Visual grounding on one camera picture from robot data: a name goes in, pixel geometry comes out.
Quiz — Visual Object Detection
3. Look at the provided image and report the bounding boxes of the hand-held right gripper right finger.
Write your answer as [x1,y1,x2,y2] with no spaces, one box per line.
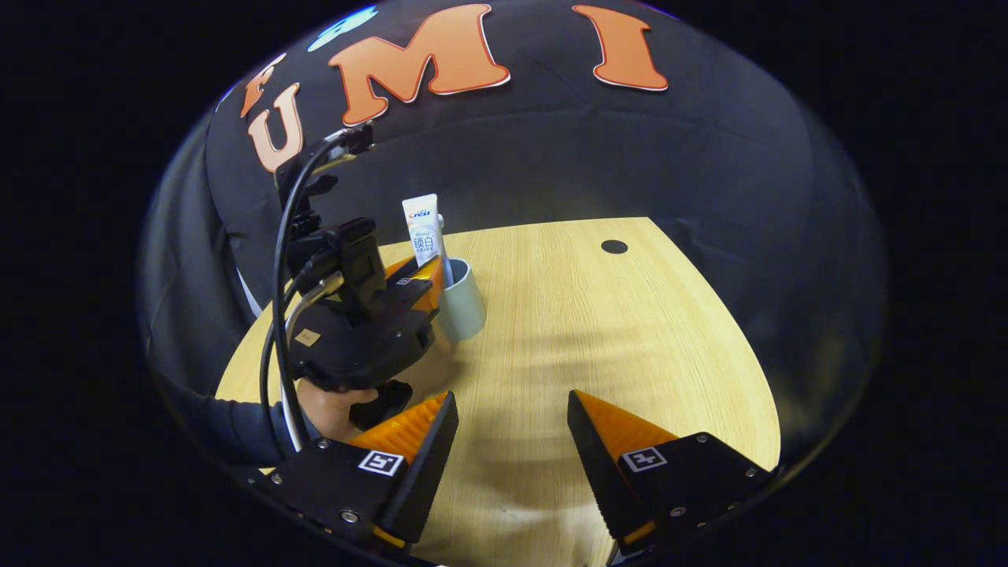
[567,389,782,558]

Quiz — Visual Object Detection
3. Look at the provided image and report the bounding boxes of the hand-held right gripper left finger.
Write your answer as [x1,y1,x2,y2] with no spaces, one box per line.
[250,391,460,554]

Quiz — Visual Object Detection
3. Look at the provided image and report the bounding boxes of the white toothpaste tube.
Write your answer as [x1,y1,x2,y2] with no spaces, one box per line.
[402,194,455,289]

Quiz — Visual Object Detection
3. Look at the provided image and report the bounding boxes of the pale cup with wooden handle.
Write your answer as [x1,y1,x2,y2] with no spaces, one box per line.
[435,258,488,343]

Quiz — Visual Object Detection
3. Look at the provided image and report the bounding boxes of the wooden desktop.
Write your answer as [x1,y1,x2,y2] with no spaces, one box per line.
[215,217,782,567]

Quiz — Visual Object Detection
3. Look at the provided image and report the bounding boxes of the black cable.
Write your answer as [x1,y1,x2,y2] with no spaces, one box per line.
[258,134,371,454]

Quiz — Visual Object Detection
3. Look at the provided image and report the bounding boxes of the grey cable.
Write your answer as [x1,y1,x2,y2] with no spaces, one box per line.
[282,272,346,454]

